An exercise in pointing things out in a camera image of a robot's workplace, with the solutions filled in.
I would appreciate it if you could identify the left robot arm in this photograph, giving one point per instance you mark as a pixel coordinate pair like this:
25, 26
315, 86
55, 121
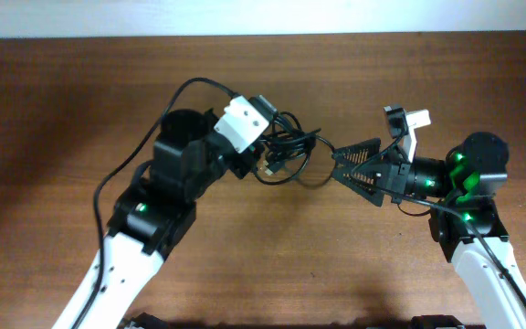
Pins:
151, 216

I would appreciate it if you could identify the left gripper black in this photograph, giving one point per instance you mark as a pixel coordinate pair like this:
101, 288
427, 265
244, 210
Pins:
247, 158

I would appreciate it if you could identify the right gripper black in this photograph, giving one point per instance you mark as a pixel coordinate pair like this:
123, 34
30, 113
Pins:
395, 175

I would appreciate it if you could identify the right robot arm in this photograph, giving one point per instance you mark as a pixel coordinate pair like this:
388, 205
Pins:
458, 192

